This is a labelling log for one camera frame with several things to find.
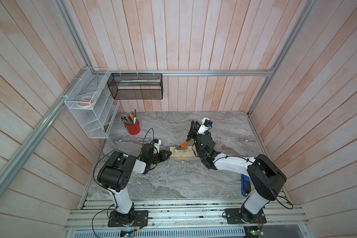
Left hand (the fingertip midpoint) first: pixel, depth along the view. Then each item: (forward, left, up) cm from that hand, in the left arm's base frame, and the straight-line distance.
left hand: (171, 155), depth 94 cm
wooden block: (0, -11, +2) cm, 11 cm away
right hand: (+9, -12, +23) cm, 27 cm away
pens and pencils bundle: (+21, +29, +10) cm, 37 cm away
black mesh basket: (+43, +26, +23) cm, 55 cm away
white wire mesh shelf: (+6, +39, +26) cm, 47 cm away
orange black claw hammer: (+2, -8, +7) cm, 11 cm away
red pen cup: (+21, +28, 0) cm, 35 cm away
